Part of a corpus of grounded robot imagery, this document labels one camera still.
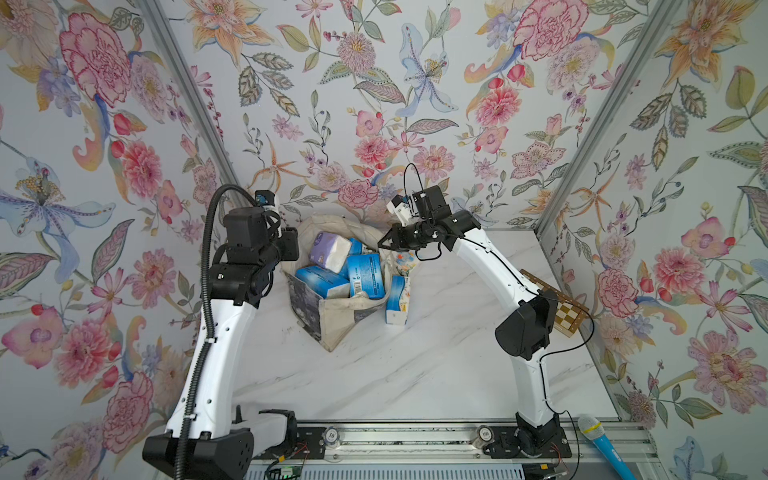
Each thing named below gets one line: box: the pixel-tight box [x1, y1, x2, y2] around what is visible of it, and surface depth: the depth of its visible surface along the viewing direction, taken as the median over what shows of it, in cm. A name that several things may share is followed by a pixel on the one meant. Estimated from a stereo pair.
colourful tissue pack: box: [396, 250, 417, 277], surface depth 106 cm
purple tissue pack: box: [309, 231, 352, 273], surface depth 84 cm
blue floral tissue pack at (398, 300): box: [385, 275, 411, 326], surface depth 94 cm
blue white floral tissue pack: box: [295, 265, 351, 299], surface depth 81 cm
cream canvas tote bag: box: [281, 214, 393, 352], surface depth 82 cm
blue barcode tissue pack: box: [347, 253, 385, 299], surface depth 82 cm
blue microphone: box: [578, 414, 635, 480], surface depth 74 cm
